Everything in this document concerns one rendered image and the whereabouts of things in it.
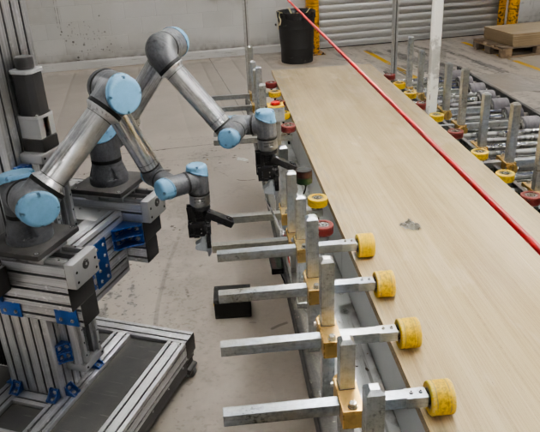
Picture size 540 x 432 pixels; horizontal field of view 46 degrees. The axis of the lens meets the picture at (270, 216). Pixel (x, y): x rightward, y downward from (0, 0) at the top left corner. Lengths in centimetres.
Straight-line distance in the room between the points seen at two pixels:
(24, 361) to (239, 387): 95
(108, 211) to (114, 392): 76
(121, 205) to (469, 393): 148
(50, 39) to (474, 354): 889
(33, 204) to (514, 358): 139
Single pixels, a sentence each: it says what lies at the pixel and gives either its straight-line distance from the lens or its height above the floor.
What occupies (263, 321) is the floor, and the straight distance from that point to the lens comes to 344.
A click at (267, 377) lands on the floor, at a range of 308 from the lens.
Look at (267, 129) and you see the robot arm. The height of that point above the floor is 123.
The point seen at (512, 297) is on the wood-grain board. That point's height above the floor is 90.
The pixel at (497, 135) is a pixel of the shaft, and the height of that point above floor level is 80.
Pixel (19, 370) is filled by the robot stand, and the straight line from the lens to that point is 286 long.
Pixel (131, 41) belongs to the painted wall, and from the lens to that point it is 1000.
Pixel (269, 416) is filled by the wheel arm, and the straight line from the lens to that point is 149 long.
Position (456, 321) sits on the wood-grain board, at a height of 90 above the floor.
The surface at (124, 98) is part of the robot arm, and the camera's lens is 199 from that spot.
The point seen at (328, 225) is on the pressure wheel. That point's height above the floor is 91.
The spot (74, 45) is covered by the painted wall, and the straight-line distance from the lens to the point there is 1004.
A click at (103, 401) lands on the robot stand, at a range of 277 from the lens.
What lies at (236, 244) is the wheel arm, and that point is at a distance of 236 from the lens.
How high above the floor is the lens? 196
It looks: 25 degrees down
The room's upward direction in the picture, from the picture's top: 3 degrees counter-clockwise
